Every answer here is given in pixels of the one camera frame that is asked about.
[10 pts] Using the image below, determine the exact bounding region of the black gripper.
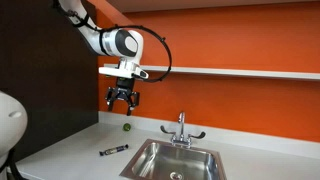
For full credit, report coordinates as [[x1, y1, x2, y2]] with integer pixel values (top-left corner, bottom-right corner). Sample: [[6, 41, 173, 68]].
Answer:
[[104, 77, 141, 117]]

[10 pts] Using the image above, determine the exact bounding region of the stainless steel sink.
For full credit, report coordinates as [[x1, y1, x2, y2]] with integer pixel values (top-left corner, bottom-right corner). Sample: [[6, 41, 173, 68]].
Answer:
[[119, 138, 228, 180]]

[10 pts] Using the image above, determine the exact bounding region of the round sink drain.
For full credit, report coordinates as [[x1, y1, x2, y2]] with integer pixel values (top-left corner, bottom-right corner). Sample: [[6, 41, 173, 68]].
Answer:
[[169, 171, 184, 180]]

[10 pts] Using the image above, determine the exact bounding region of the dark wood cabinet panel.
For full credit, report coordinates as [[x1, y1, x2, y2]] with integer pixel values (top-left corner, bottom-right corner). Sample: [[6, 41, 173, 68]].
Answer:
[[0, 0, 100, 163]]

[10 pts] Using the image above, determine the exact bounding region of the white counter backsplash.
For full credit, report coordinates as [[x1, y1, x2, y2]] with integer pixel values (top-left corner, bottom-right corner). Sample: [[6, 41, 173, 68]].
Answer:
[[97, 110, 320, 160]]

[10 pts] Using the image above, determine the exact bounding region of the chrome faucet with black handles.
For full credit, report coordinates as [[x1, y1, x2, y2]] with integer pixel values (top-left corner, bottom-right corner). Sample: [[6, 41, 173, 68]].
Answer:
[[159, 111, 207, 150]]

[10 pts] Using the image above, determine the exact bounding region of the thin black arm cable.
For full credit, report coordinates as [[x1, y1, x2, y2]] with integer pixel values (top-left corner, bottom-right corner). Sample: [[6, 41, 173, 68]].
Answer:
[[53, 0, 173, 84]]

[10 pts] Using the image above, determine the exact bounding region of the white wall shelf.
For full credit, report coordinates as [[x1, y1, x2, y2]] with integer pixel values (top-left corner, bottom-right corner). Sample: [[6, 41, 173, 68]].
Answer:
[[103, 63, 320, 81]]

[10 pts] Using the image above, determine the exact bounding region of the thick black base cable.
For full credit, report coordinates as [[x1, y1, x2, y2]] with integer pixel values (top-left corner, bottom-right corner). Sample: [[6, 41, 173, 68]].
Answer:
[[0, 148, 28, 180]]

